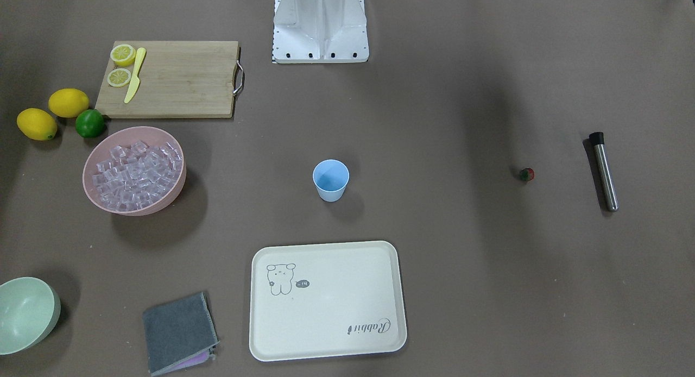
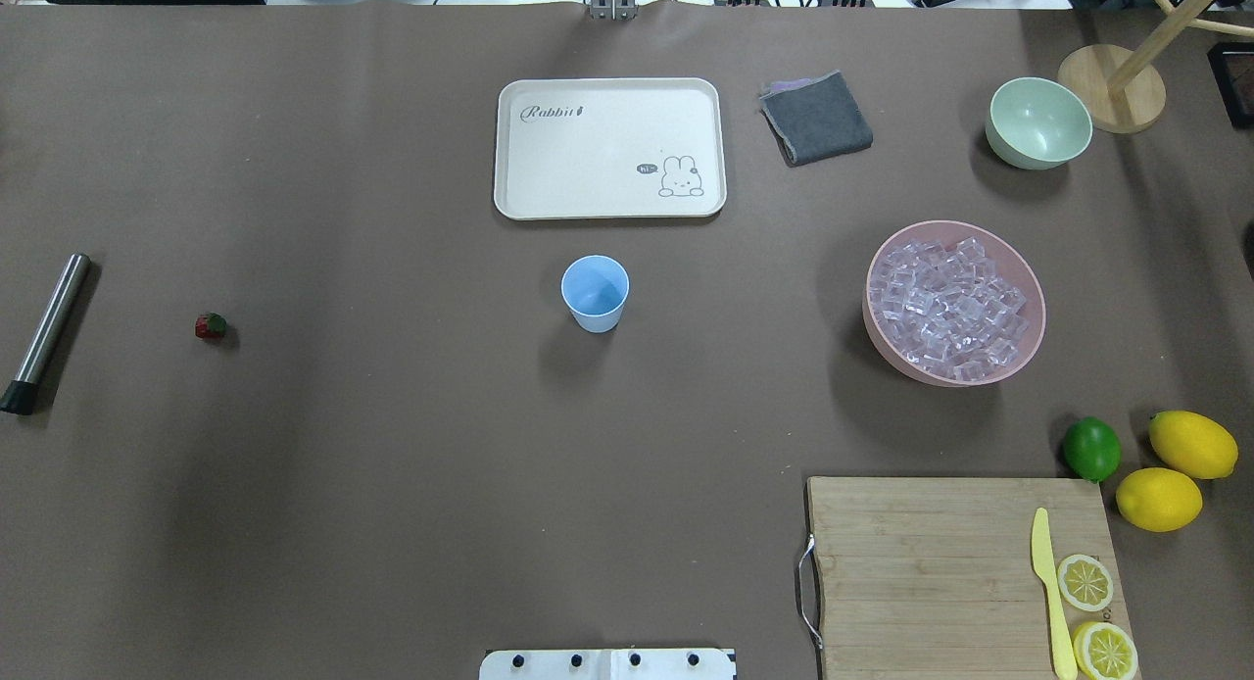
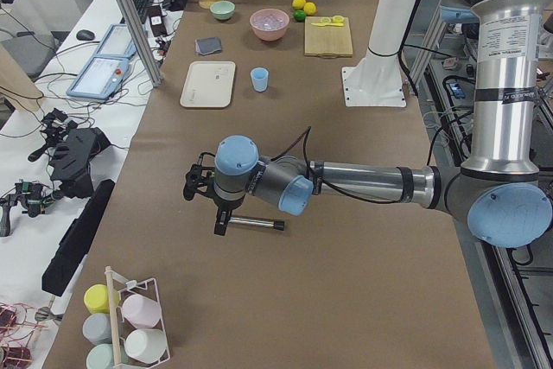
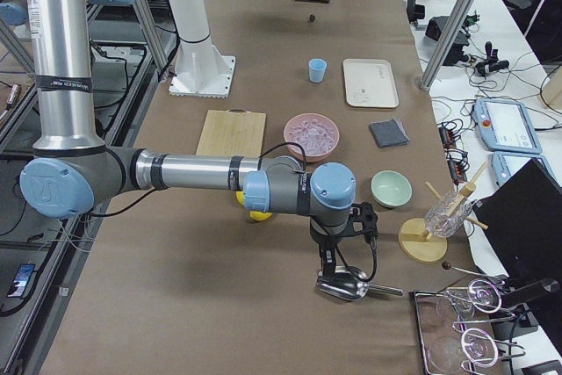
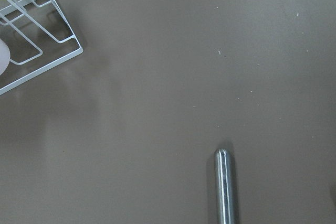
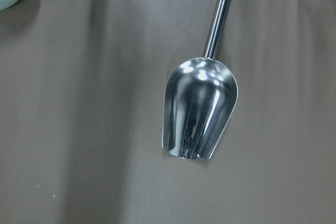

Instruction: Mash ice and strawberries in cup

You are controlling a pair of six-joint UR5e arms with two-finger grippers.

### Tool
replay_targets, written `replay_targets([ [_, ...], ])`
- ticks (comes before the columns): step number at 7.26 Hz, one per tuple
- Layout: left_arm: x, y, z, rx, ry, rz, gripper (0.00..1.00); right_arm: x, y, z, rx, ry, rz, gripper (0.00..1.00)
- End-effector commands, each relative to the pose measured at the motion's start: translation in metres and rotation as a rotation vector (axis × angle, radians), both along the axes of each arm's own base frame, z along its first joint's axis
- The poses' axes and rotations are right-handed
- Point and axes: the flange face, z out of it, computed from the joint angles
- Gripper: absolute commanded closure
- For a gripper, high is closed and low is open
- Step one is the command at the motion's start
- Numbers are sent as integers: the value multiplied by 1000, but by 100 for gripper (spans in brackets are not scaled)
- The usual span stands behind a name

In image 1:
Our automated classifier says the clear ice cubes pile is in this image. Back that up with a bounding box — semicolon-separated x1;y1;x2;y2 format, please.
87;140;185;212

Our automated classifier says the light blue cup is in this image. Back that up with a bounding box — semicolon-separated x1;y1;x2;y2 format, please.
312;159;350;202

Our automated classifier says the cream rabbit tray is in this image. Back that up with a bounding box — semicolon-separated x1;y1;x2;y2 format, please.
249;241;408;362

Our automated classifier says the red strawberry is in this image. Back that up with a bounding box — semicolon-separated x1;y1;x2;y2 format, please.
519;167;535;183

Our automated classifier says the wooden cutting board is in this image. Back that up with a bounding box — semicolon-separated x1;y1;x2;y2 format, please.
94;40;244;119

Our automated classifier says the grey folded cloth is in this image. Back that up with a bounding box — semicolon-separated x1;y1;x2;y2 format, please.
142;291;219;376

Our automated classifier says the yellow plastic knife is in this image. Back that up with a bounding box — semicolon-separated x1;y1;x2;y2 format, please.
123;47;147;104

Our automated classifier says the pink bowl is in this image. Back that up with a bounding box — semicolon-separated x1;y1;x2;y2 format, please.
82;126;186;216

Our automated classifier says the lower lemon slice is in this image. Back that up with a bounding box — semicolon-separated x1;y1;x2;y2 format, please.
106;68;132;87

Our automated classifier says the lemon slice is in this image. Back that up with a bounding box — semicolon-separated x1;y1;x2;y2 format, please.
110;43;136;67
106;68;132;87

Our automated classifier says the steel muddler black tip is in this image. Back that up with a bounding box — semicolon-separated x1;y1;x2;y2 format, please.
589;131;619;212

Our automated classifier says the upper lemon slice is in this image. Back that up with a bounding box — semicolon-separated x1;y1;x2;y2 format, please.
110;43;136;67

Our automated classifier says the green lime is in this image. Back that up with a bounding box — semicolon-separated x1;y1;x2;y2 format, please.
75;109;106;139

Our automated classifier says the yellow lemon near board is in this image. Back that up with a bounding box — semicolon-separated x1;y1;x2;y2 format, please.
49;88;90;118

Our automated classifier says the yellow lemon outer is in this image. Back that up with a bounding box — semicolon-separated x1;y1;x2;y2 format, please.
16;108;58;141

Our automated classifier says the mint green bowl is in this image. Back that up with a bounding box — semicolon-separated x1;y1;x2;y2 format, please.
1;277;61;355

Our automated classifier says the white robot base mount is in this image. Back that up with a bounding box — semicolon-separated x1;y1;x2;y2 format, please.
271;0;370;64

